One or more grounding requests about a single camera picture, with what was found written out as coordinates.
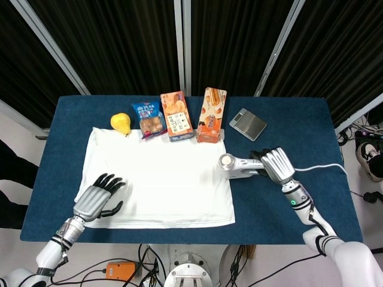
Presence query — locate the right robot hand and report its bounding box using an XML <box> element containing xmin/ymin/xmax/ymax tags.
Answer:
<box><xmin>249</xmin><ymin>146</ymin><xmax>296</xmax><ymax>185</ymax></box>

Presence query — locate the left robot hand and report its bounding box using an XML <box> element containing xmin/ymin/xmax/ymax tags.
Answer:
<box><xmin>73</xmin><ymin>172</ymin><xmax>126</xmax><ymax>222</ymax></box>

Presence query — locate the silver handheld device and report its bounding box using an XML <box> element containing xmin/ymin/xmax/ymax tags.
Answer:
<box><xmin>217</xmin><ymin>152</ymin><xmax>270</xmax><ymax>180</ymax></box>

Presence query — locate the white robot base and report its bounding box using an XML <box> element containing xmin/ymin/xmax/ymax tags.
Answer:
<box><xmin>163</xmin><ymin>245</ymin><xmax>222</xmax><ymax>287</ymax></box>

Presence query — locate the white cloth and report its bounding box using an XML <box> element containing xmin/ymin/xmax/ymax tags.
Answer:
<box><xmin>74</xmin><ymin>127</ymin><xmax>236</xmax><ymax>230</ymax></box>

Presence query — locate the blue table cover cloth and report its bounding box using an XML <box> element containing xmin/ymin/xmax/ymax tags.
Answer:
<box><xmin>20</xmin><ymin>95</ymin><xmax>364</xmax><ymax>245</ymax></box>

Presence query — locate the silver kitchen scale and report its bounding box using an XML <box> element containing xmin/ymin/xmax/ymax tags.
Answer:
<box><xmin>229</xmin><ymin>108</ymin><xmax>268</xmax><ymax>142</ymax></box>

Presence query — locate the person in black clothes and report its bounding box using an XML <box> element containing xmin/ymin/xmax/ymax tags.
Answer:
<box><xmin>0</xmin><ymin>139</ymin><xmax>39</xmax><ymax>230</ymax></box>

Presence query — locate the orange egg roll box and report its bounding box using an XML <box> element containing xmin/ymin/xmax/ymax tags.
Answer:
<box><xmin>196</xmin><ymin>87</ymin><xmax>227</xmax><ymax>144</ymax></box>

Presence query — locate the yellow pear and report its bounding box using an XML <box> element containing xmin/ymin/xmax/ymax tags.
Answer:
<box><xmin>110</xmin><ymin>112</ymin><xmax>132</xmax><ymax>138</ymax></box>

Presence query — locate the black and white shoe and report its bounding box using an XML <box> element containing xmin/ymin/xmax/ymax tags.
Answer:
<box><xmin>357</xmin><ymin>142</ymin><xmax>383</xmax><ymax>182</ymax></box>

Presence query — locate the blue snack bag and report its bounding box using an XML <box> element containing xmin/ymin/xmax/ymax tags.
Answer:
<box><xmin>131</xmin><ymin>101</ymin><xmax>168</xmax><ymax>141</ymax></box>

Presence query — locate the orange and blue biscuit box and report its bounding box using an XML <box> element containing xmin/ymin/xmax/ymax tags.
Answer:
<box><xmin>160</xmin><ymin>91</ymin><xmax>194</xmax><ymax>142</ymax></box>

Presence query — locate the black curtain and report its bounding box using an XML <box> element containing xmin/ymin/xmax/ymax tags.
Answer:
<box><xmin>0</xmin><ymin>0</ymin><xmax>383</xmax><ymax>129</ymax></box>

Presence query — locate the white cable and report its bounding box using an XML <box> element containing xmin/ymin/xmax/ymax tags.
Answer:
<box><xmin>294</xmin><ymin>163</ymin><xmax>348</xmax><ymax>177</ymax></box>

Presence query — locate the orange box with cable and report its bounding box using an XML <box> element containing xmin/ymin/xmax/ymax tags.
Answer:
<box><xmin>105</xmin><ymin>261</ymin><xmax>139</xmax><ymax>282</ymax></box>

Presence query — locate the grey metal frame post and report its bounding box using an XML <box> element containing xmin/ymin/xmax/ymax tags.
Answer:
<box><xmin>174</xmin><ymin>0</ymin><xmax>193</xmax><ymax>97</ymax></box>
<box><xmin>10</xmin><ymin>0</ymin><xmax>91</xmax><ymax>96</ymax></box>
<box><xmin>335</xmin><ymin>92</ymin><xmax>383</xmax><ymax>135</ymax></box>
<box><xmin>254</xmin><ymin>0</ymin><xmax>306</xmax><ymax>97</ymax></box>
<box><xmin>0</xmin><ymin>99</ymin><xmax>50</xmax><ymax>137</ymax></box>

